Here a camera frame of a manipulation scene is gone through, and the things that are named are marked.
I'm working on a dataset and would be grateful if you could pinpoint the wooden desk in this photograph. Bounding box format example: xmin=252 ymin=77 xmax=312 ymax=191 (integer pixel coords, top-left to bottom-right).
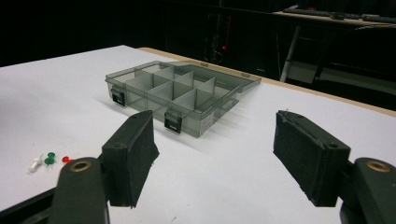
xmin=271 ymin=5 xmax=396 ymax=29

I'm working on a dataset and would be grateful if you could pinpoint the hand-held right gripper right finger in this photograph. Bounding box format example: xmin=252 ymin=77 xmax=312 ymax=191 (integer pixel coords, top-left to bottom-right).
xmin=273 ymin=109 xmax=352 ymax=208

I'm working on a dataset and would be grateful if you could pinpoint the white pushpin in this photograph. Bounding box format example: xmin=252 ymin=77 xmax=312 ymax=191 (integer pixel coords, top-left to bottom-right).
xmin=27 ymin=154 xmax=44 ymax=174

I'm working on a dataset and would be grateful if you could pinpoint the dark device with red light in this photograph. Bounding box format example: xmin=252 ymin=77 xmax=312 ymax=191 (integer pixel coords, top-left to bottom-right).
xmin=203 ymin=13 xmax=233 ymax=65

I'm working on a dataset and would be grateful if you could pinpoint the black keyboard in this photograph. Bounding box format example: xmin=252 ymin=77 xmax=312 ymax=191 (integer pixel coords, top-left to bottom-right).
xmin=282 ymin=7 xmax=332 ymax=18
xmin=361 ymin=13 xmax=396 ymax=24

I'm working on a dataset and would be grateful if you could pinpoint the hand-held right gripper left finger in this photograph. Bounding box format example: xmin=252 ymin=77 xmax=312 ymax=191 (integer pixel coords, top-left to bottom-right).
xmin=101 ymin=109 xmax=161 ymax=208

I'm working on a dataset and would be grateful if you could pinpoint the transparent grey compartment box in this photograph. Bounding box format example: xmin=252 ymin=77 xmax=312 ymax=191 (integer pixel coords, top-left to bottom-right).
xmin=105 ymin=60 xmax=262 ymax=139

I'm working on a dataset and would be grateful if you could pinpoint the white metal stand leg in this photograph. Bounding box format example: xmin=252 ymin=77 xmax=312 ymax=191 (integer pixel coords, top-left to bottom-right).
xmin=279 ymin=25 xmax=302 ymax=83

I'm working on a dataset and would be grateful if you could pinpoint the green pushpin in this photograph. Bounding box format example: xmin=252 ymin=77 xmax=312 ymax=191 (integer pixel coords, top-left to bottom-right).
xmin=43 ymin=151 xmax=57 ymax=166

